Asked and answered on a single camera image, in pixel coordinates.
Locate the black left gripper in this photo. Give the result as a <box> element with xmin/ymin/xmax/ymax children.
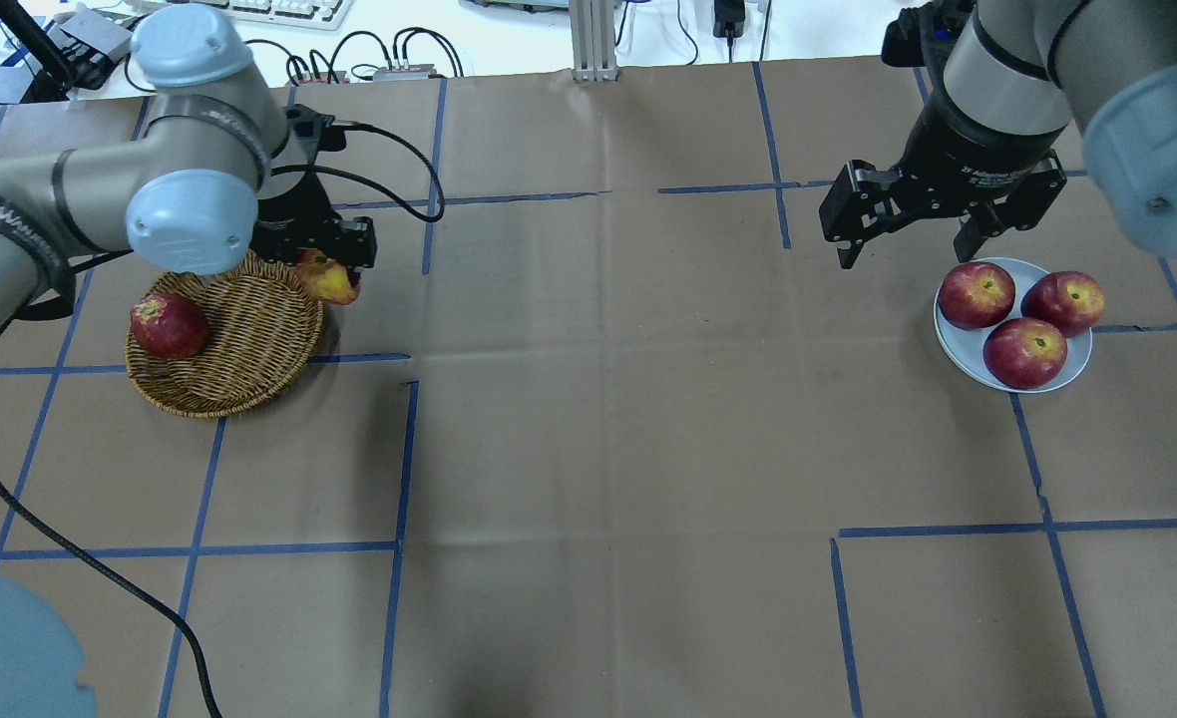
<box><xmin>250</xmin><ymin>104</ymin><xmax>378</xmax><ymax>272</ymax></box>

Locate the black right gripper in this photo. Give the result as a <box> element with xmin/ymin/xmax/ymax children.
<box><xmin>820</xmin><ymin>89</ymin><xmax>1068</xmax><ymax>271</ymax></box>

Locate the red yellow cut apple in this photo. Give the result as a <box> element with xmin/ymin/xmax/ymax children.
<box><xmin>295</xmin><ymin>248</ymin><xmax>360</xmax><ymax>306</ymax></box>

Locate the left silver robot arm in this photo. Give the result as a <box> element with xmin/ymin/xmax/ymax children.
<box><xmin>0</xmin><ymin>4</ymin><xmax>377</xmax><ymax>714</ymax></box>

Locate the red apple on plate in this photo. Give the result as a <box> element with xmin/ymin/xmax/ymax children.
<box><xmin>936</xmin><ymin>262</ymin><xmax>1017</xmax><ymax>331</ymax></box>
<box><xmin>980</xmin><ymin>317</ymin><xmax>1070</xmax><ymax>390</ymax></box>
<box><xmin>1020</xmin><ymin>271</ymin><xmax>1108</xmax><ymax>339</ymax></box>

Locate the round wicker basket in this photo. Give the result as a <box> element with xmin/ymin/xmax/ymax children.
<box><xmin>124</xmin><ymin>251</ymin><xmax>324</xmax><ymax>419</ymax></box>

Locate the light blue plate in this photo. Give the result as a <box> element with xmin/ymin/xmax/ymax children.
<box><xmin>935</xmin><ymin>257</ymin><xmax>1105</xmax><ymax>394</ymax></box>

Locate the dark red apple in basket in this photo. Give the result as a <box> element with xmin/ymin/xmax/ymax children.
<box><xmin>129</xmin><ymin>292</ymin><xmax>211</xmax><ymax>359</ymax></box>

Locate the white keyboard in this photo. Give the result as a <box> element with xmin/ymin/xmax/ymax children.
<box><xmin>128</xmin><ymin>1</ymin><xmax>355</xmax><ymax>31</ymax></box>

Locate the aluminium frame post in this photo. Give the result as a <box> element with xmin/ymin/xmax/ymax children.
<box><xmin>568</xmin><ymin>0</ymin><xmax>619</xmax><ymax>84</ymax></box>

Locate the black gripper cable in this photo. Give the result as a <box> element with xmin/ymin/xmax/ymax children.
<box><xmin>0</xmin><ymin>120</ymin><xmax>448</xmax><ymax>718</ymax></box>

